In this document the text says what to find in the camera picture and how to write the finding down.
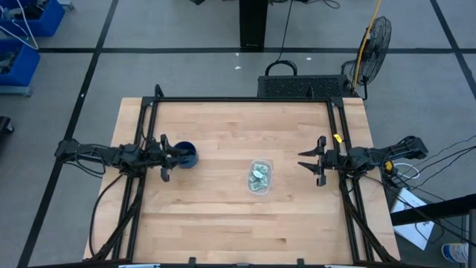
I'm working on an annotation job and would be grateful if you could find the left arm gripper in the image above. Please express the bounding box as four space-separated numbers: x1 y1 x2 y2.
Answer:
144 134 190 182

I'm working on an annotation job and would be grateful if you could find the white flat box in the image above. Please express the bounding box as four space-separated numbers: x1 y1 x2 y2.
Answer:
390 187 435 251

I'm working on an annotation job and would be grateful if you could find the blue storage bin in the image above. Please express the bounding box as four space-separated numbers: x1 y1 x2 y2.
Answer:
0 0 66 37
0 39 41 87

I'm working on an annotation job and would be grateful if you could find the thin white cable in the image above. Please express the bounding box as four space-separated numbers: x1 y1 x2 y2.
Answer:
0 0 40 51

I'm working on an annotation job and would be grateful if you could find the black pillar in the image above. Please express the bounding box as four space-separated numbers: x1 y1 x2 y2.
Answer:
239 0 269 52

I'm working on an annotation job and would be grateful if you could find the white and blue bottle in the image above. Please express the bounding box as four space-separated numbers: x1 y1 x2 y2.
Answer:
441 242 470 264

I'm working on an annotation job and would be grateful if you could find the black beam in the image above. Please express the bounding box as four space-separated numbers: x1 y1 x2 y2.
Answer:
390 193 476 226

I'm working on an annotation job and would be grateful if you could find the thin black cable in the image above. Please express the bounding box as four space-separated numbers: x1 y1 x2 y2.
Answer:
408 145 476 187
427 134 476 159

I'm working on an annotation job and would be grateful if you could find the dark blue mug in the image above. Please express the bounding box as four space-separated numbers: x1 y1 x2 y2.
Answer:
173 140 200 170

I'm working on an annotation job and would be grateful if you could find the black computer case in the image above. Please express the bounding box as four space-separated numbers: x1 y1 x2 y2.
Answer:
257 74 354 100

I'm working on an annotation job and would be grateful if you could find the yellow cable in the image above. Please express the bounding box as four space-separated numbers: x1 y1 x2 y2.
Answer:
352 0 383 89

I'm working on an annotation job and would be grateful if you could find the coiled white cable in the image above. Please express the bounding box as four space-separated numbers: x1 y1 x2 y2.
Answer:
393 162 421 181

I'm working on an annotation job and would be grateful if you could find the clear plastic container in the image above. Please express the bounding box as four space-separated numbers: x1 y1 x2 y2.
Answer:
245 159 275 197

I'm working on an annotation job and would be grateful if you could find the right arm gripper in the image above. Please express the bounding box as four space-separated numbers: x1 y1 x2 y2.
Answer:
297 135 349 187

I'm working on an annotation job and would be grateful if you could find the black looped power cable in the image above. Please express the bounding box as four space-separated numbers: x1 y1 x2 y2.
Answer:
264 0 298 77

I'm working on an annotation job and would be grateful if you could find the black object on floor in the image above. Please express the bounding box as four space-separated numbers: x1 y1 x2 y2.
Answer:
0 115 15 135

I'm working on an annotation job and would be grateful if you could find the black aluminium table frame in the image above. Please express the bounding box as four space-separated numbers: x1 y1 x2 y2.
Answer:
83 84 401 267

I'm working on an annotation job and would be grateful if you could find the black floor fan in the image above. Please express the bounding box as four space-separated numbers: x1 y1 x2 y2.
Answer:
341 15 393 100

